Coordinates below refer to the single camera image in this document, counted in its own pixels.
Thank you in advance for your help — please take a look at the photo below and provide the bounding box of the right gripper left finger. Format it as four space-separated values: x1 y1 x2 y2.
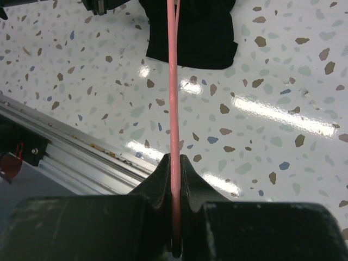
1 154 172 260

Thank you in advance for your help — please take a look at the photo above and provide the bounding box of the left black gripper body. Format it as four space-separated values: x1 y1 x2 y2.
82 0 130 15

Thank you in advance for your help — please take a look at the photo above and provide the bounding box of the pink wire hanger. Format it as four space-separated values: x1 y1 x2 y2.
167 0 182 248

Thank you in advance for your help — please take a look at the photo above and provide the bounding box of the aluminium mounting rail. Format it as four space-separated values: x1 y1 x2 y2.
1 95 156 195

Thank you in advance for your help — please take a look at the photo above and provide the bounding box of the black underwear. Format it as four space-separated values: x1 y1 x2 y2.
140 0 238 70

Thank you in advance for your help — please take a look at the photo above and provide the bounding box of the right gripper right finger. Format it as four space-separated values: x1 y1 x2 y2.
181 155 347 260

